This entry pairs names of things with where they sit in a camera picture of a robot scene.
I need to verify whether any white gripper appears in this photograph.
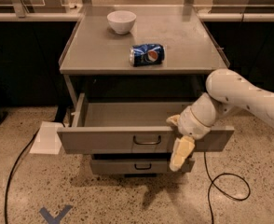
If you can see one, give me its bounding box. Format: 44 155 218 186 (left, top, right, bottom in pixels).
166 92 222 172

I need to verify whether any black cable floor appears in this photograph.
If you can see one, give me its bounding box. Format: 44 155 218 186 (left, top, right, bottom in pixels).
202 151 252 224
4 121 66 224

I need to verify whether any white paper sheet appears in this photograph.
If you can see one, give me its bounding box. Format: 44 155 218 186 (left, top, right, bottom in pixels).
30 121 63 155

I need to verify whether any black cable right floor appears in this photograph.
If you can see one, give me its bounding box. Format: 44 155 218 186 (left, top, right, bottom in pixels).
202 151 252 224

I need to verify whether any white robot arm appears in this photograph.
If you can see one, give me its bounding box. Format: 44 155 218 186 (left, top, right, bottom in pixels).
166 69 274 172

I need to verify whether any grey bottom drawer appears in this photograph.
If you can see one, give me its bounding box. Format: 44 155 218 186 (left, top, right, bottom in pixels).
89 157 196 175

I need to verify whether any white ceramic bowl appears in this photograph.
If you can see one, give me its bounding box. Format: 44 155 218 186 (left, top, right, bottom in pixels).
107 10 137 35

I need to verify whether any grey top drawer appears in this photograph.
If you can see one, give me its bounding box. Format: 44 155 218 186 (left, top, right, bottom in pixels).
56 92 236 155

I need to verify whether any grey metal drawer cabinet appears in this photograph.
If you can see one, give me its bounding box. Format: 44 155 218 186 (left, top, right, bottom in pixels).
58 5 230 176

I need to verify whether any black cable left floor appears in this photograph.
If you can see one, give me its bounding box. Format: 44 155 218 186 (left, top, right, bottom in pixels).
4 121 66 224

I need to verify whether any grey drawer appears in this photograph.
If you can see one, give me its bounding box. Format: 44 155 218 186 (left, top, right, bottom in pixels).
89 157 196 175
56 92 236 155

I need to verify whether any blue tape floor marker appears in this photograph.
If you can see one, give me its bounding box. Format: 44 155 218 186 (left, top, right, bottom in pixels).
38 203 74 224

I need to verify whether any dark counter with rail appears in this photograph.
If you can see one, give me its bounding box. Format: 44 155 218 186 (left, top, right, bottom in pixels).
0 17 274 106

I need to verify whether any blue Pepsi can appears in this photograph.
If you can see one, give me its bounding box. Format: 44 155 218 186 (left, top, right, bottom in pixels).
129 44 165 67

